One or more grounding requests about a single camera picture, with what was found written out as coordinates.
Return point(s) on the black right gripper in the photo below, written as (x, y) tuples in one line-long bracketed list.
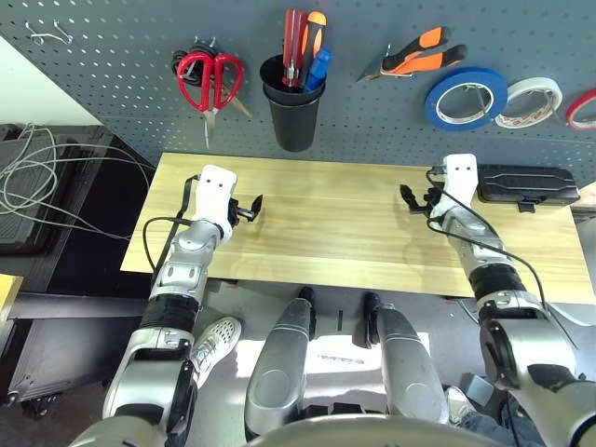
[(433, 202)]

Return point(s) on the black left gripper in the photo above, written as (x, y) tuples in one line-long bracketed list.
[(234, 212)]

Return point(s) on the blue tape roll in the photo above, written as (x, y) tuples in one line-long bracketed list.
[(465, 73)]

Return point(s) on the orange black long-nose pliers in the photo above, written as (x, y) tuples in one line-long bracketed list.
[(421, 63)]

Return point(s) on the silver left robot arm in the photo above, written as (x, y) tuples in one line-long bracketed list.
[(186, 261)]

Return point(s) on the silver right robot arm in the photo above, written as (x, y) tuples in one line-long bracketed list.
[(493, 279)]

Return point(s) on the grey metal pegboard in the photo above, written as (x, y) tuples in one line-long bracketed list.
[(372, 116)]

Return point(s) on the black plastic cup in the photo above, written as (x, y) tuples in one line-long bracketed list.
[(293, 125)]

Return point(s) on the black plastic tool case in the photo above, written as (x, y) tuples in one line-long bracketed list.
[(526, 184)]

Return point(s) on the white mesh sneaker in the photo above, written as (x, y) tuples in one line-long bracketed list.
[(216, 344)]

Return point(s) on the silver left robot leg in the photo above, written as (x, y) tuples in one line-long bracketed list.
[(274, 363)]

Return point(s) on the silver robot leg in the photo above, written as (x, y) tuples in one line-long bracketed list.
[(274, 363), (410, 363)]

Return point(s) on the silver right robot leg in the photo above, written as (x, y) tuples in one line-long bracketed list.
[(410, 363)]

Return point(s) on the white tape roll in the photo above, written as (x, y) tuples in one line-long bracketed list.
[(531, 84)]

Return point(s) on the red transparent screwdriver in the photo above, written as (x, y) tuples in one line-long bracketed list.
[(293, 37)]

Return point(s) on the orange black screwdriver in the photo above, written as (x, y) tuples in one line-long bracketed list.
[(313, 42)]

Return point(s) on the black equipment cart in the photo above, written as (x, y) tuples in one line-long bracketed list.
[(93, 279)]

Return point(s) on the red tape roll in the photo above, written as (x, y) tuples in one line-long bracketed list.
[(572, 112)]

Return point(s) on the grey square box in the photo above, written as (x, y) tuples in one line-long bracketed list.
[(479, 388)]

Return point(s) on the grey sneaker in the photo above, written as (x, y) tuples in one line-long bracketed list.
[(458, 407)]

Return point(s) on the black ribbed case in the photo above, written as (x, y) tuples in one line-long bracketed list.
[(23, 233)]

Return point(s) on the silver robot torso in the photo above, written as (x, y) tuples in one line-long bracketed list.
[(372, 435)]

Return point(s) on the blue jeans leg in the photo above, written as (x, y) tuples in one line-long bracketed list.
[(493, 433)]

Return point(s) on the yellow wooden board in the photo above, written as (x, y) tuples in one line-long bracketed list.
[(9, 298)]

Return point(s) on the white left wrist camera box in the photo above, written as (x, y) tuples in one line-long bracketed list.
[(214, 195)]

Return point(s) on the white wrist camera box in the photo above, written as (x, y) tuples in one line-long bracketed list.
[(458, 181), (214, 195)]

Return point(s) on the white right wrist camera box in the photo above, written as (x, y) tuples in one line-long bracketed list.
[(458, 181)]

